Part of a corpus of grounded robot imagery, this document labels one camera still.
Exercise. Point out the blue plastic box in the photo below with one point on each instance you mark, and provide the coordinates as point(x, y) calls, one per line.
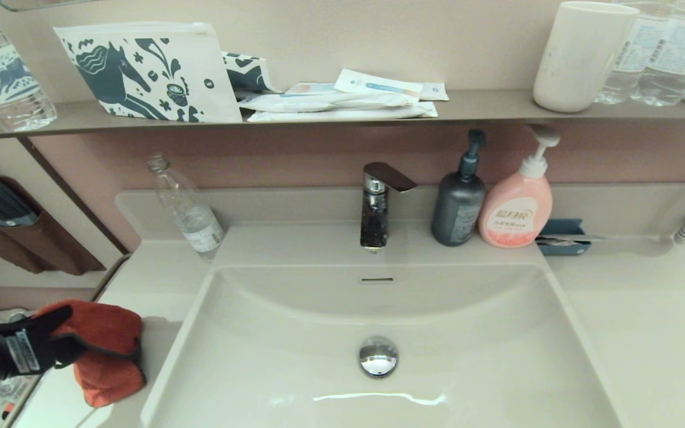
point(563, 229)

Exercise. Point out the thin white stick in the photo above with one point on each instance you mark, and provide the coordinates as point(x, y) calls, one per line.
point(558, 241)

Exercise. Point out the water bottle blue deer label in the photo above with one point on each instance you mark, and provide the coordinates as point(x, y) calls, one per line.
point(0, 76)

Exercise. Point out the chrome drain stopper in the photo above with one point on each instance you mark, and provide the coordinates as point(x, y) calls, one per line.
point(378, 356)

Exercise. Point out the chrome sink faucet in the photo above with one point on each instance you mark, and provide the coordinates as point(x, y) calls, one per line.
point(374, 220)

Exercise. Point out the wall mirror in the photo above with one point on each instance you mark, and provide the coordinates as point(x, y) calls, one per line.
point(51, 3)

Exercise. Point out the shrink-wrapped water bottle pack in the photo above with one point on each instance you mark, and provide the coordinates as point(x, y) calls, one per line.
point(3, 389)

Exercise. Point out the white plastic cup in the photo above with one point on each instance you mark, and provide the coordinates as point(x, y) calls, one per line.
point(582, 59)

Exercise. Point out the small white sachet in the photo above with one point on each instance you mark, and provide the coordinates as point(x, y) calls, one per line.
point(436, 91)

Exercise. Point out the folded blue print pouch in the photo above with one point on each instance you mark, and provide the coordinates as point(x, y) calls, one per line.
point(246, 72)

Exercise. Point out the empty clear plastic bottle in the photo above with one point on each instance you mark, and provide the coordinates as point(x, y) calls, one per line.
point(191, 214)

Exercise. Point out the brown hair dryer holder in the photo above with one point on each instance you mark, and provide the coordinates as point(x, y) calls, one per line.
point(57, 249)

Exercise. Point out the pink pump soap bottle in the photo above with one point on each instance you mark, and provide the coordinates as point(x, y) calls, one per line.
point(516, 208)

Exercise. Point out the white sachet peach print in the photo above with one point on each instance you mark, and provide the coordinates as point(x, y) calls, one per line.
point(313, 89)

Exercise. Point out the grey wall shelf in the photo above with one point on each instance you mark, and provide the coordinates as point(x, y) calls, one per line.
point(75, 114)

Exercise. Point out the white pouch blue horse print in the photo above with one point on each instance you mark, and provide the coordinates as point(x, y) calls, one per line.
point(139, 76)

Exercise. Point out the long flat white packet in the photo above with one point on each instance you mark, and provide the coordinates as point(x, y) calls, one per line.
point(342, 114)

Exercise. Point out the clear water bottle white label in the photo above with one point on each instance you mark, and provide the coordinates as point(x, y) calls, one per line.
point(677, 53)
point(632, 59)

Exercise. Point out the orange cleaning cloth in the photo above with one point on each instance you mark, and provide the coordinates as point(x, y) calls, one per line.
point(110, 380)

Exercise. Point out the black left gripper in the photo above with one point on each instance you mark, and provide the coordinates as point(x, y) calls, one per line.
point(15, 353)

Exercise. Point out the white sink basin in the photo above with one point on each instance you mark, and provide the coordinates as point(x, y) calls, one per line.
point(467, 356)

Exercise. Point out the white sachet blue stripe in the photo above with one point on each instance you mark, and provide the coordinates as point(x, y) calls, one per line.
point(378, 86)

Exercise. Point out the dark grey pump bottle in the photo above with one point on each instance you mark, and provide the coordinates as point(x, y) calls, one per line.
point(456, 208)

